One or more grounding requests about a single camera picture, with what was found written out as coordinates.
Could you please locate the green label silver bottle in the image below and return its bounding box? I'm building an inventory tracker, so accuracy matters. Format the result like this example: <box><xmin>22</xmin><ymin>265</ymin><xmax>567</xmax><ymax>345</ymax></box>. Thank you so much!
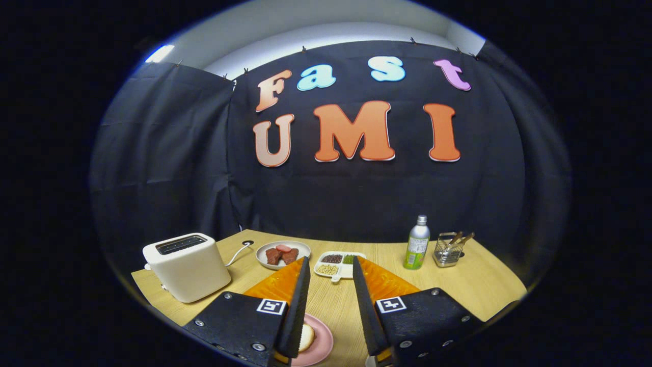
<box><xmin>403</xmin><ymin>215</ymin><xmax>431</xmax><ymax>270</ymax></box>

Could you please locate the white round plate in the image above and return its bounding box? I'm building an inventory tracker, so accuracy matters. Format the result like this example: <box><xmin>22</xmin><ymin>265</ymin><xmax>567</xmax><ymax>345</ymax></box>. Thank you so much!
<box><xmin>256</xmin><ymin>241</ymin><xmax>311</xmax><ymax>270</ymax></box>

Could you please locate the pink round plate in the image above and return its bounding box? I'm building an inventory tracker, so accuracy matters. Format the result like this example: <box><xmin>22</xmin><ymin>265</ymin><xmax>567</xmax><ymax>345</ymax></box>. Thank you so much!
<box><xmin>290</xmin><ymin>313</ymin><xmax>334</xmax><ymax>367</ymax></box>

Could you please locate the white toaster cable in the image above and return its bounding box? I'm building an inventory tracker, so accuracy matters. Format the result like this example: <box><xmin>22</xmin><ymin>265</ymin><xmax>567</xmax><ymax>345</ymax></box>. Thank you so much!
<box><xmin>225</xmin><ymin>244</ymin><xmax>253</xmax><ymax>267</ymax></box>

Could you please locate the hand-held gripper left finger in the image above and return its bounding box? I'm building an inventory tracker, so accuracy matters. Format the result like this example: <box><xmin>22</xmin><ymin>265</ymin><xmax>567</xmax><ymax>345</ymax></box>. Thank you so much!
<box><xmin>182</xmin><ymin>256</ymin><xmax>311</xmax><ymax>366</ymax></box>

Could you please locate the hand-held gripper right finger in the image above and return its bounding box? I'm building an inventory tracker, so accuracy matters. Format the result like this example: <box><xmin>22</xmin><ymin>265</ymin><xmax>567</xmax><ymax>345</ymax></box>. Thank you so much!
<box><xmin>352</xmin><ymin>256</ymin><xmax>484</xmax><ymax>366</ymax></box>

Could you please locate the metal wire utensil holder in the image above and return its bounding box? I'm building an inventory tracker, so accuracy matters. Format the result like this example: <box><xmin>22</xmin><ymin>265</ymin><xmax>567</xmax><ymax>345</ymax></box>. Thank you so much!
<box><xmin>433</xmin><ymin>232</ymin><xmax>465</xmax><ymax>268</ymax></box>

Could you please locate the ceiling light panel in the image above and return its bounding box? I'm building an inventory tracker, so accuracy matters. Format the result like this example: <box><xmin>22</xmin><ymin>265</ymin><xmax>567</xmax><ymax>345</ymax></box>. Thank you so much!
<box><xmin>145</xmin><ymin>45</ymin><xmax>175</xmax><ymax>64</ymax></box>

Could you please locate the white toaster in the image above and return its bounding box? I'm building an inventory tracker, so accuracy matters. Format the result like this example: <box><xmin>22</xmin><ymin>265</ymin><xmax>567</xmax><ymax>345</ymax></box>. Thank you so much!
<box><xmin>143</xmin><ymin>232</ymin><xmax>232</xmax><ymax>304</ymax></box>

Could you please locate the white divided dish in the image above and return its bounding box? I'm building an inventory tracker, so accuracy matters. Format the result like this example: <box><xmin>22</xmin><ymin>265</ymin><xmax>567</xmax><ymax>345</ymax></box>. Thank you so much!
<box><xmin>314</xmin><ymin>251</ymin><xmax>367</xmax><ymax>282</ymax></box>

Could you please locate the toasted bread slice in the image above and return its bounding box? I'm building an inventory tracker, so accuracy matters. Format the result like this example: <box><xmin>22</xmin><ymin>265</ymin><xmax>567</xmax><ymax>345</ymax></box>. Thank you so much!
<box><xmin>298</xmin><ymin>324</ymin><xmax>315</xmax><ymax>353</ymax></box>

